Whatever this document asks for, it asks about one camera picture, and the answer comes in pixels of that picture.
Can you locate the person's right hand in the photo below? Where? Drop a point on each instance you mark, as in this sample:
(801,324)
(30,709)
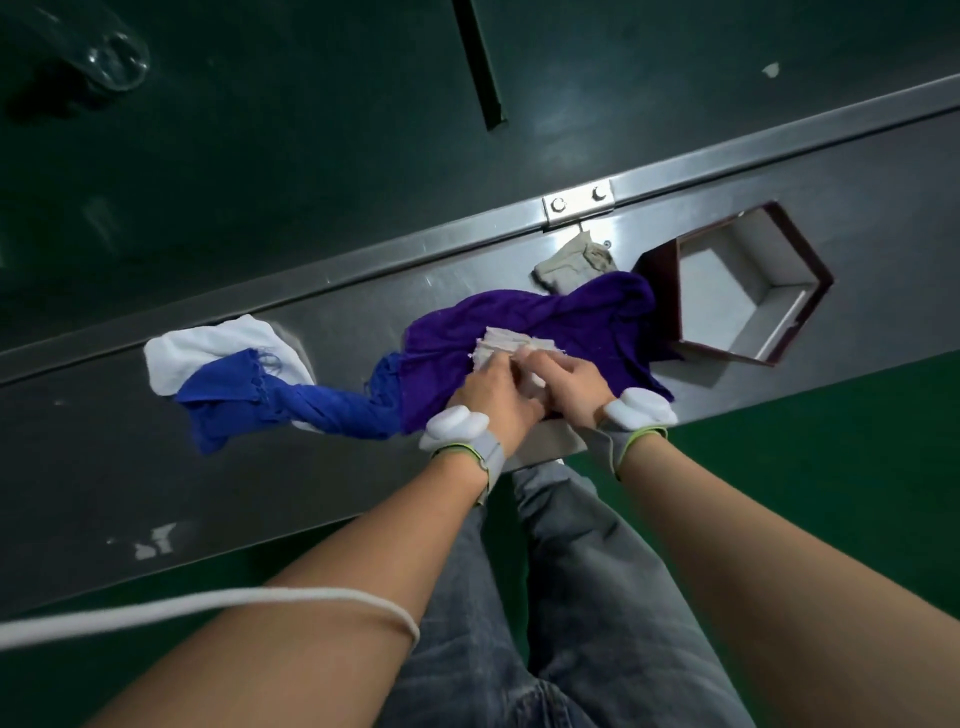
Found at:
(574,390)

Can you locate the person's left hand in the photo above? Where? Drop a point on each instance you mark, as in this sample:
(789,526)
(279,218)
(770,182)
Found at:
(491,401)

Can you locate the person's left fingers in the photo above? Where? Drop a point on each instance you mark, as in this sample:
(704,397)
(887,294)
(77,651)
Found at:
(501,367)

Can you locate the person's right fingers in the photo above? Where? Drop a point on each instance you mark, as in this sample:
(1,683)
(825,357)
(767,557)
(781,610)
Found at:
(546,364)

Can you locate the light gray cloth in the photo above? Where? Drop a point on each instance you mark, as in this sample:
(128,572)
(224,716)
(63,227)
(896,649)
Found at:
(517,341)

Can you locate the person's left forearm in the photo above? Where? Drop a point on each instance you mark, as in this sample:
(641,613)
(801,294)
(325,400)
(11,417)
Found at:
(345,600)

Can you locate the person's right forearm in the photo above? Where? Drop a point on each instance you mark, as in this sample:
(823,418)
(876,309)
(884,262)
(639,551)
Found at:
(787,585)

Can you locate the purple cloth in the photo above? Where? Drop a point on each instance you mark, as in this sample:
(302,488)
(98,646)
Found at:
(585,319)

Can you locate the white left wrist tracker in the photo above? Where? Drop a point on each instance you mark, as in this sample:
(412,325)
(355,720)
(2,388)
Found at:
(454,427)

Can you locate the white wrist tracker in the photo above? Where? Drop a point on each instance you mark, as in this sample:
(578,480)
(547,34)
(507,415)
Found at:
(454,427)
(641,409)

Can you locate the small gray dirty cloth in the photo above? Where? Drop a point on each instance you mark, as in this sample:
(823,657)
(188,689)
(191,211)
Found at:
(574,266)

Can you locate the white right wrist tracker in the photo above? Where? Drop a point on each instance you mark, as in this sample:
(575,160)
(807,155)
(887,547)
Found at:
(641,409)

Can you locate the dark red hexagonal box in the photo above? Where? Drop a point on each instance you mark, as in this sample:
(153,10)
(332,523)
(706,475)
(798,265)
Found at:
(739,289)

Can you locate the person's gray jeans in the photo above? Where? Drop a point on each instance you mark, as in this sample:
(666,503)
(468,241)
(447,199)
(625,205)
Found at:
(570,615)

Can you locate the blue cloth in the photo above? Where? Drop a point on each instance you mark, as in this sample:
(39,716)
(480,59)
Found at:
(247,401)

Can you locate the white cloth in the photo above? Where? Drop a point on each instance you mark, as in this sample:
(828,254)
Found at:
(217,345)

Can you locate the clear glass jar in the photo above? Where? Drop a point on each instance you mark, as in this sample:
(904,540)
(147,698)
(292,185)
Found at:
(112,60)

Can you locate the metal bracket with screws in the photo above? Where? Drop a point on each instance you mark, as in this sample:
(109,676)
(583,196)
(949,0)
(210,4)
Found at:
(578,201)

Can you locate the dark green post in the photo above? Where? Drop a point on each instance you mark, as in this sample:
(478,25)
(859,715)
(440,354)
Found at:
(480,64)

